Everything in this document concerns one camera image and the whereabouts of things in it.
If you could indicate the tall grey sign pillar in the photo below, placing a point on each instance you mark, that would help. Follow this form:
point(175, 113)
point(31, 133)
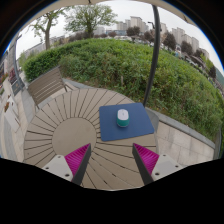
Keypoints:
point(15, 76)

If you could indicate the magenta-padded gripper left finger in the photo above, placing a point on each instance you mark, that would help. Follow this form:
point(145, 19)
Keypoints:
point(78, 159)

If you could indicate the white flower planter box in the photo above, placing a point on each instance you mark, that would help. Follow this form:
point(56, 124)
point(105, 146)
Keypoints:
point(10, 116)

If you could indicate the dark curved umbrella pole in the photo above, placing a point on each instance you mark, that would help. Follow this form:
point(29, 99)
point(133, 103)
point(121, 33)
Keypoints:
point(154, 53)

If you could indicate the round leafy green tree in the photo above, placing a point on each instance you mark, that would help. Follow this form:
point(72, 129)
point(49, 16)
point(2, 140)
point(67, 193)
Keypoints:
point(90, 16)

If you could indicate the white and teal computer mouse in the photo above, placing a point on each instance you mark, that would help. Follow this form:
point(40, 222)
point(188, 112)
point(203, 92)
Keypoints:
point(122, 117)

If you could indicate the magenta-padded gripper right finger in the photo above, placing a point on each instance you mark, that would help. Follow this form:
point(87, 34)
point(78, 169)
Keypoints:
point(146, 159)

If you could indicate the beige slatted outdoor chair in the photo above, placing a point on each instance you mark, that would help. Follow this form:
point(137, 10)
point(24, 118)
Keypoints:
point(46, 85)

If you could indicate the group of tall apartment buildings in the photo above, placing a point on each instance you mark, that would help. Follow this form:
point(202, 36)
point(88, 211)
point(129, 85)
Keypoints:
point(178, 35)

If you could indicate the beige patio umbrella canopy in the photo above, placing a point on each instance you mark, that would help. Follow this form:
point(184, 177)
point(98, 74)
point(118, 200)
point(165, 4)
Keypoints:
point(180, 15)

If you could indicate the blue rectangular mouse pad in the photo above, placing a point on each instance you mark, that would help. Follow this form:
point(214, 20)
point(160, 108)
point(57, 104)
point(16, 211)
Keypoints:
point(140, 125)

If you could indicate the green trimmed hedge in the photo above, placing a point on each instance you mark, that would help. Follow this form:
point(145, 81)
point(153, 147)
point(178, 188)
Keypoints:
point(116, 63)

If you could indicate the thin sparse-leaved tree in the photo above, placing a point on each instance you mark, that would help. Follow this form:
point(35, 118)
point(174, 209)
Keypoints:
point(47, 31)

